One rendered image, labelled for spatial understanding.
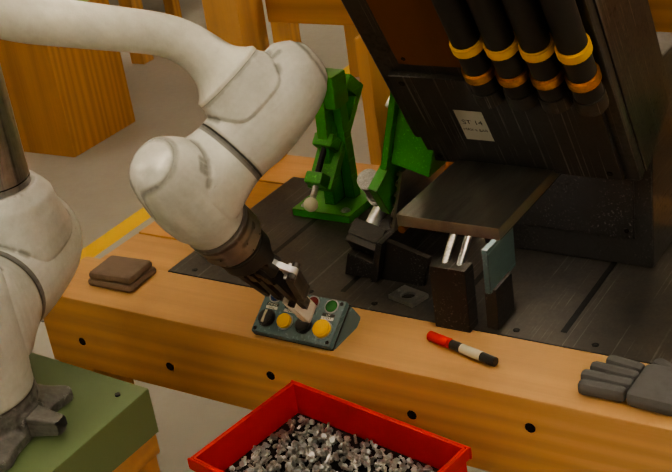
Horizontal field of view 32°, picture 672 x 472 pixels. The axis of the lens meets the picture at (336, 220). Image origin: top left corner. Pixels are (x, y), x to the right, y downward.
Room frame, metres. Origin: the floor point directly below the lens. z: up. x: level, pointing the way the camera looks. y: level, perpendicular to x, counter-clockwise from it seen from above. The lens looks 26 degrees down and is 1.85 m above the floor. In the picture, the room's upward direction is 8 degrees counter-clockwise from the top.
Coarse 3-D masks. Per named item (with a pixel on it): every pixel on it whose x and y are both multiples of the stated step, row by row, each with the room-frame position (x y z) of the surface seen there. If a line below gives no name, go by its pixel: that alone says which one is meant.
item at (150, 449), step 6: (156, 438) 1.45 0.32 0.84; (144, 444) 1.43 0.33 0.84; (150, 444) 1.43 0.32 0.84; (156, 444) 1.44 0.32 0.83; (138, 450) 1.41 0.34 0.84; (144, 450) 1.42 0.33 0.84; (150, 450) 1.43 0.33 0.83; (156, 450) 1.44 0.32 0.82; (132, 456) 1.40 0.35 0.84; (138, 456) 1.41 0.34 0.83; (144, 456) 1.42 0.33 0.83; (150, 456) 1.43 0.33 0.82; (126, 462) 1.39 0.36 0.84; (132, 462) 1.40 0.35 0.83; (138, 462) 1.41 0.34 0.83; (144, 462) 1.42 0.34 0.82; (120, 468) 1.38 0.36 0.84; (126, 468) 1.39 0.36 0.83; (132, 468) 1.40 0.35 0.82; (138, 468) 1.41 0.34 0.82
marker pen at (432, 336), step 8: (432, 336) 1.50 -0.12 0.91; (440, 336) 1.49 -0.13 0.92; (440, 344) 1.48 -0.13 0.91; (448, 344) 1.47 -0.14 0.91; (456, 344) 1.46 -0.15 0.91; (464, 344) 1.46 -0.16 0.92; (464, 352) 1.45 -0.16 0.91; (472, 352) 1.44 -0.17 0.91; (480, 352) 1.43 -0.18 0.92; (480, 360) 1.42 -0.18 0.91; (488, 360) 1.41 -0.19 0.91; (496, 360) 1.41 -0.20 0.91
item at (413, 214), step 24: (456, 168) 1.61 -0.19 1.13; (480, 168) 1.60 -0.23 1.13; (504, 168) 1.59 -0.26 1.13; (528, 168) 1.58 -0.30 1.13; (432, 192) 1.54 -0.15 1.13; (456, 192) 1.53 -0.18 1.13; (480, 192) 1.52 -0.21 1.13; (504, 192) 1.50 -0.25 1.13; (528, 192) 1.49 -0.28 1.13; (408, 216) 1.47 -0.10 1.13; (432, 216) 1.46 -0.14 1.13; (456, 216) 1.45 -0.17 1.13; (480, 216) 1.44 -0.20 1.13; (504, 216) 1.43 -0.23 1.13
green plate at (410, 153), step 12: (396, 108) 1.69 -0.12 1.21; (396, 120) 1.69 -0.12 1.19; (396, 132) 1.69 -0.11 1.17; (408, 132) 1.68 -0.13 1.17; (384, 144) 1.69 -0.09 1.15; (396, 144) 1.70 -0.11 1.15; (408, 144) 1.68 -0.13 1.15; (420, 144) 1.67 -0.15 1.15; (384, 156) 1.70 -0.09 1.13; (396, 156) 1.70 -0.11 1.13; (408, 156) 1.69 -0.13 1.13; (420, 156) 1.67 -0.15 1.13; (432, 156) 1.66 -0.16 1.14; (384, 168) 1.70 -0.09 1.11; (396, 168) 1.73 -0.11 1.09; (408, 168) 1.69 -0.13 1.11; (420, 168) 1.67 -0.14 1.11; (432, 168) 1.67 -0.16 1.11; (396, 180) 1.74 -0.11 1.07
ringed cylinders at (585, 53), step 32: (448, 0) 1.37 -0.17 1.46; (480, 0) 1.35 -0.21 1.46; (512, 0) 1.32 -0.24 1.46; (544, 0) 1.30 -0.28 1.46; (448, 32) 1.41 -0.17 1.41; (480, 32) 1.38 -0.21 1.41; (512, 32) 1.39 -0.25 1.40; (544, 32) 1.35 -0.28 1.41; (576, 32) 1.32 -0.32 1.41; (480, 64) 1.43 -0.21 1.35; (512, 64) 1.40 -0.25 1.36; (544, 64) 1.37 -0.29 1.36; (576, 64) 1.33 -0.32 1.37; (480, 96) 1.45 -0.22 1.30; (512, 96) 1.43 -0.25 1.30; (544, 96) 1.40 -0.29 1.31; (576, 96) 1.37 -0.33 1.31
